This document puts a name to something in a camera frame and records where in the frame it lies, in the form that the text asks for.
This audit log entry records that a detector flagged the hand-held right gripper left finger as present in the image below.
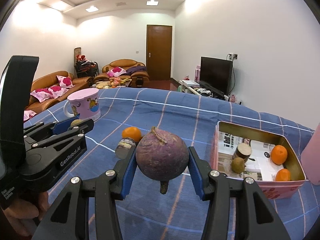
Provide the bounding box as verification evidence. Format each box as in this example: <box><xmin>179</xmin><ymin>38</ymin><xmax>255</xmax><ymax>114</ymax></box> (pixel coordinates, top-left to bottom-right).
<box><xmin>31</xmin><ymin>146</ymin><xmax>139</xmax><ymax>240</ymax></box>

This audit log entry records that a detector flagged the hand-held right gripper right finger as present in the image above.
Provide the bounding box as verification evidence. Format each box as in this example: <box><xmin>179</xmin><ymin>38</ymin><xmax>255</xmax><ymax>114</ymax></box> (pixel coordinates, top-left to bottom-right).
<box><xmin>187</xmin><ymin>146</ymin><xmax>292</xmax><ymax>240</ymax></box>

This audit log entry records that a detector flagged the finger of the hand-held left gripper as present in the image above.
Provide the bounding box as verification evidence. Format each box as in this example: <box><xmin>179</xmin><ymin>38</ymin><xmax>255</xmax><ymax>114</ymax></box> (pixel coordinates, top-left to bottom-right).
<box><xmin>25</xmin><ymin>119</ymin><xmax>95</xmax><ymax>155</ymax></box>
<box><xmin>24</xmin><ymin>116</ymin><xmax>80</xmax><ymax>140</ymax></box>

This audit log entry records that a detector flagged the small glass jar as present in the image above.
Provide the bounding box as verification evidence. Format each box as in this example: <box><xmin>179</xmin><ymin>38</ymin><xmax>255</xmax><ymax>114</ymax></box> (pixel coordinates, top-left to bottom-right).
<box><xmin>115</xmin><ymin>137</ymin><xmax>137</xmax><ymax>158</ymax></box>

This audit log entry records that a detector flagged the round purple turnip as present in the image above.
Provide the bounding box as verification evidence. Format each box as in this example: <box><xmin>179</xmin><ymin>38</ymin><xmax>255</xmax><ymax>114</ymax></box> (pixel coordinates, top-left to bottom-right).
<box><xmin>135</xmin><ymin>126</ymin><xmax>190</xmax><ymax>195</ymax></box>

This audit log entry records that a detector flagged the orange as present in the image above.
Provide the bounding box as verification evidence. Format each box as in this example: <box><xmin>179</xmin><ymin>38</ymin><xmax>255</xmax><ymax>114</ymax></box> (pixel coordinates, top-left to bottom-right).
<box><xmin>275</xmin><ymin>169</ymin><xmax>291</xmax><ymax>182</ymax></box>
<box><xmin>122</xmin><ymin>127</ymin><xmax>142</xmax><ymax>143</ymax></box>
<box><xmin>270</xmin><ymin>145</ymin><xmax>288</xmax><ymax>165</ymax></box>

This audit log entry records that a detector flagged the brown lidded jar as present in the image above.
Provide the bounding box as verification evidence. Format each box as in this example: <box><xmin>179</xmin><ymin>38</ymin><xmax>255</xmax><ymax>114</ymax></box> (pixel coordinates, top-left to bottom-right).
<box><xmin>234</xmin><ymin>142</ymin><xmax>252</xmax><ymax>162</ymax></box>

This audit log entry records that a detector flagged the pink tin box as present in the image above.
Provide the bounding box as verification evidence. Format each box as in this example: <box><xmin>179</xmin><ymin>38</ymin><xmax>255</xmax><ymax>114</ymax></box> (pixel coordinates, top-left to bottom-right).
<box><xmin>209</xmin><ymin>121</ymin><xmax>306</xmax><ymax>200</ymax></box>

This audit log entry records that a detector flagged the person's left hand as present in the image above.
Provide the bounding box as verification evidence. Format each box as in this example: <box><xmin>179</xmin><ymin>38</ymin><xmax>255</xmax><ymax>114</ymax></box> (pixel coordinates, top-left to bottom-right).
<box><xmin>5</xmin><ymin>191</ymin><xmax>50</xmax><ymax>238</ymax></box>

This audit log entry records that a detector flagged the pink cartoon mug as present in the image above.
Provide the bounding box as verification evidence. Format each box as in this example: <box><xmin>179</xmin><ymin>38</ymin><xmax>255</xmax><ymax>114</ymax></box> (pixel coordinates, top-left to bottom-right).
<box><xmin>63</xmin><ymin>88</ymin><xmax>102</xmax><ymax>120</ymax></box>

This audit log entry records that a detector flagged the pink floral pillow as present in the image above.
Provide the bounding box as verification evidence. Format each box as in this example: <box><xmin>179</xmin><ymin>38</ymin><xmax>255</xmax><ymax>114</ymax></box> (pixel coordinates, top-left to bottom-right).
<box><xmin>56</xmin><ymin>75</ymin><xmax>75</xmax><ymax>88</ymax></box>
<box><xmin>30</xmin><ymin>88</ymin><xmax>54</xmax><ymax>103</ymax></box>
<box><xmin>107</xmin><ymin>67</ymin><xmax>127</xmax><ymax>77</ymax></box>
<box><xmin>47</xmin><ymin>85</ymin><xmax>67</xmax><ymax>98</ymax></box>

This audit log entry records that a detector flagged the brown leather sofa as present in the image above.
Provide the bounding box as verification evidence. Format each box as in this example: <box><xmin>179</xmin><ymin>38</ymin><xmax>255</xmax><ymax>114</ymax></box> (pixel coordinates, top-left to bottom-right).
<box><xmin>24</xmin><ymin>71</ymin><xmax>94</xmax><ymax>117</ymax></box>

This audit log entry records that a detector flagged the coffee table with food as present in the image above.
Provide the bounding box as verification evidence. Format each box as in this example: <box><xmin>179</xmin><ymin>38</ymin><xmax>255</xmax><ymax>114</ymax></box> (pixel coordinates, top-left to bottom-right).
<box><xmin>95</xmin><ymin>78</ymin><xmax>132</xmax><ymax>89</ymax></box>

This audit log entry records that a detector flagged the black rack with clothes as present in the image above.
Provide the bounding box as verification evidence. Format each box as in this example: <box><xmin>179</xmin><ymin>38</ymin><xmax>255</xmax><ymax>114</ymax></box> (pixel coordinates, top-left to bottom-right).
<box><xmin>74</xmin><ymin>57</ymin><xmax>99</xmax><ymax>78</ymax></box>

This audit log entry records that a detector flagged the printed paper sheet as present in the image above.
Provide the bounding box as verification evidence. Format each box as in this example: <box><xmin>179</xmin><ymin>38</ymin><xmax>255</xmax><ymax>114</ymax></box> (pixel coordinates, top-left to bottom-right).
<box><xmin>219</xmin><ymin>130</ymin><xmax>285</xmax><ymax>182</ymax></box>

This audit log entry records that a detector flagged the blue plaid blanket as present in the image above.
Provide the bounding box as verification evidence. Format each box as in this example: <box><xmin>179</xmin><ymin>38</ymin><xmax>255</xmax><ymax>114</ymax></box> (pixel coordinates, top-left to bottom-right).
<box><xmin>24</xmin><ymin>87</ymin><xmax>320</xmax><ymax>240</ymax></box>

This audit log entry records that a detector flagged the brown leather armchair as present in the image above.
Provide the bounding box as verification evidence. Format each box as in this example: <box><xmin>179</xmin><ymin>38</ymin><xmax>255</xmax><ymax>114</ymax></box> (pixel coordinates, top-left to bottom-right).
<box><xmin>101</xmin><ymin>59</ymin><xmax>150</xmax><ymax>88</ymax></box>

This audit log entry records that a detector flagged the purple throw blanket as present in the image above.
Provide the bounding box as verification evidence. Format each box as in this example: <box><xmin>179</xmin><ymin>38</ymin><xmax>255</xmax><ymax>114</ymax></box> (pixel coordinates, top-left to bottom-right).
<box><xmin>126</xmin><ymin>66</ymin><xmax>147</xmax><ymax>75</ymax></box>

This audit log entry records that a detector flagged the white television stand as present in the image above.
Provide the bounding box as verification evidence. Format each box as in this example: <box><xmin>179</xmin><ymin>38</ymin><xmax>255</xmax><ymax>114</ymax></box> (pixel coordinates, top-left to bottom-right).
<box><xmin>178</xmin><ymin>80</ymin><xmax>242</xmax><ymax>103</ymax></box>

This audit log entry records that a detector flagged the black television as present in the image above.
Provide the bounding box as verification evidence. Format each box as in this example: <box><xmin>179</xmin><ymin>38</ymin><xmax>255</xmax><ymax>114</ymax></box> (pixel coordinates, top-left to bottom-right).
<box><xmin>200</xmin><ymin>56</ymin><xmax>233</xmax><ymax>95</ymax></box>

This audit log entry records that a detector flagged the brown wooden door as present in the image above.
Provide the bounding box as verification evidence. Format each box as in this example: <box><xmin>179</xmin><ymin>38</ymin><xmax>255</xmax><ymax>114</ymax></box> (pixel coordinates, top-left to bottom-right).
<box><xmin>146</xmin><ymin>24</ymin><xmax>173</xmax><ymax>81</ymax></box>

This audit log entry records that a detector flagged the pink electric kettle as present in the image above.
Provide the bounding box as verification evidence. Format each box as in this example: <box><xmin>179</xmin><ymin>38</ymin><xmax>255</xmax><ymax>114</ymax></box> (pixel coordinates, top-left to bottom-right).
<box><xmin>301</xmin><ymin>122</ymin><xmax>320</xmax><ymax>185</ymax></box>

